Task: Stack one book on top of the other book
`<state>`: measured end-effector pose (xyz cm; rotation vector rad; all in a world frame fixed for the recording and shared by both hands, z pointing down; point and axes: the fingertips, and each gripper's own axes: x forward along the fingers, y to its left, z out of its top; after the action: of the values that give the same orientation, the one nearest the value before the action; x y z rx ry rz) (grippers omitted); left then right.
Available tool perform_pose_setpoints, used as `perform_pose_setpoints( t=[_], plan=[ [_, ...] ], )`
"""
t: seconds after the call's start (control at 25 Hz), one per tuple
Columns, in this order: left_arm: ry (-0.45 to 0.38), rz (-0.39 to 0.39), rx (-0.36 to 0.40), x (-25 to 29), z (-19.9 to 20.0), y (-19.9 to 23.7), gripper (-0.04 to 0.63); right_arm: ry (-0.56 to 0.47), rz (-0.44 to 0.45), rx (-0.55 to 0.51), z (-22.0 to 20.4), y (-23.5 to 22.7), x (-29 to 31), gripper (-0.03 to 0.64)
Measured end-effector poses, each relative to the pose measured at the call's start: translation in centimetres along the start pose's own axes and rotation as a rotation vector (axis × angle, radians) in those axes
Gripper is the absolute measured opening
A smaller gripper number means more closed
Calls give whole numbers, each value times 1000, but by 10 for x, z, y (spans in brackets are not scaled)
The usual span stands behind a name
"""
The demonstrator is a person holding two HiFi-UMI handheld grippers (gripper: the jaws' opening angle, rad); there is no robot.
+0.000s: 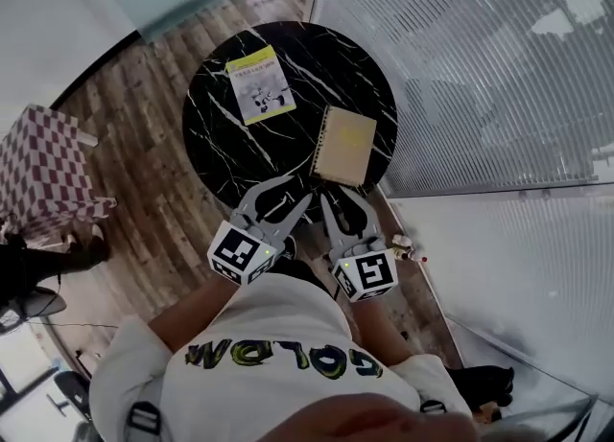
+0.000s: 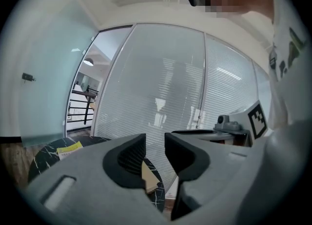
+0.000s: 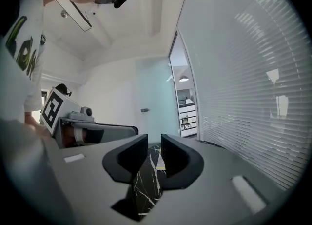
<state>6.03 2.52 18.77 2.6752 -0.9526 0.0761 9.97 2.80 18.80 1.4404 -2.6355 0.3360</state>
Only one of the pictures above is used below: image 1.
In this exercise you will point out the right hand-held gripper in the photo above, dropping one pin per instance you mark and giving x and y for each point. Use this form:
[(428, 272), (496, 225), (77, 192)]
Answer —
[(371, 272)]

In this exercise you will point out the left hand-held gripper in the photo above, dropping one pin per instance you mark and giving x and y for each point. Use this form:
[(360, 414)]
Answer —
[(240, 253)]

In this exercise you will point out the tan book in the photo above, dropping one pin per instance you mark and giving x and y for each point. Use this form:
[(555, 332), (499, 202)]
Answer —
[(347, 147)]

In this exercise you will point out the yellow-green book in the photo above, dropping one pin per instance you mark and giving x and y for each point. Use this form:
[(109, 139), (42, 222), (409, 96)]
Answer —
[(261, 85)]

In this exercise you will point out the person's right forearm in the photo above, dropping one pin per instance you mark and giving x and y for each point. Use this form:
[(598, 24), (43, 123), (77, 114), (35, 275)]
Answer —
[(381, 334)]

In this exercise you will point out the person's left forearm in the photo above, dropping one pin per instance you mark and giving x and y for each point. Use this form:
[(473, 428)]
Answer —
[(192, 315)]

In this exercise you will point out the person's black shoe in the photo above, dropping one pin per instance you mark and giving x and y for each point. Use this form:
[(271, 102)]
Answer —
[(289, 249)]

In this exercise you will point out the round black marble table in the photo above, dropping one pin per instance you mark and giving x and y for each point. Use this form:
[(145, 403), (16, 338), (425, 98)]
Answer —
[(288, 157)]

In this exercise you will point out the person's black trousers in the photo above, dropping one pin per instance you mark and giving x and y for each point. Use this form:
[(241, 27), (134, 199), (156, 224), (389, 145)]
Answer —
[(307, 272)]

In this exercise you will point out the small red-capped bottle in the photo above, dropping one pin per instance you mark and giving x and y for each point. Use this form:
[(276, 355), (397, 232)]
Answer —
[(417, 258)]

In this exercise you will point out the white printed t-shirt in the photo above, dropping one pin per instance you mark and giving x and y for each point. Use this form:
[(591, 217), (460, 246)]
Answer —
[(268, 392)]

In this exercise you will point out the person's face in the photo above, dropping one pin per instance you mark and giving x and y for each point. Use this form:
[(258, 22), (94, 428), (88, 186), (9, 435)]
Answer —
[(369, 421)]

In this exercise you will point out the maroon white checkered box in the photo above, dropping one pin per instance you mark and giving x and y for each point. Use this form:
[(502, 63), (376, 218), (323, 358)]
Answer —
[(43, 167)]

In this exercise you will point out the grey and black swivel chair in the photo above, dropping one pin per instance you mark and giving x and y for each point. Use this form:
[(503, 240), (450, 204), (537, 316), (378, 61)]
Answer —
[(43, 303)]

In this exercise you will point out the black office chair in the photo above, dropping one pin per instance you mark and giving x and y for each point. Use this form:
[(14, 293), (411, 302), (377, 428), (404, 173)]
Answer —
[(72, 392)]

